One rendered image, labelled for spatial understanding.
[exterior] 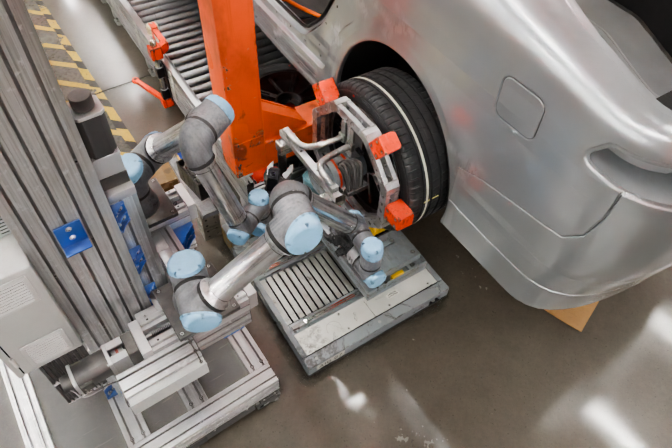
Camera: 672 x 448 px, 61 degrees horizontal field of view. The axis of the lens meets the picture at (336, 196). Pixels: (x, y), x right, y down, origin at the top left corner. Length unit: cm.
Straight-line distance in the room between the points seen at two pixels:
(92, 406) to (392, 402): 127
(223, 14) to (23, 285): 113
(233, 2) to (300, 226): 97
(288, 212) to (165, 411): 122
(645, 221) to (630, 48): 151
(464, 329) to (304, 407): 87
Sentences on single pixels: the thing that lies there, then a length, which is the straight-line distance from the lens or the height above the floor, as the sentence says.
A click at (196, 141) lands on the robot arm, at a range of 182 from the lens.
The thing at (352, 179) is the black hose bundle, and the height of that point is 101.
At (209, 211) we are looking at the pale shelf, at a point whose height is 45.
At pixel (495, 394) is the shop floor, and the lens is 284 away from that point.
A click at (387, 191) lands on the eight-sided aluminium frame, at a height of 96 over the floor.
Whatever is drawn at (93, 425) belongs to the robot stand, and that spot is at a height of 21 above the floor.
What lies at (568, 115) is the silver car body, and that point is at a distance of 164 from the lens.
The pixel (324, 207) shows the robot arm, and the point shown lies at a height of 115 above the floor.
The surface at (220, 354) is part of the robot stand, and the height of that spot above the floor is 21.
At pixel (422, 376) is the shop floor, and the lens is 280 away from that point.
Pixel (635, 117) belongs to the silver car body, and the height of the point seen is 163.
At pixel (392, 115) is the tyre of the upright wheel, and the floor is 116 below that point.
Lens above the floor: 253
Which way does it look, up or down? 49 degrees down
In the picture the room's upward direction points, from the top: 3 degrees clockwise
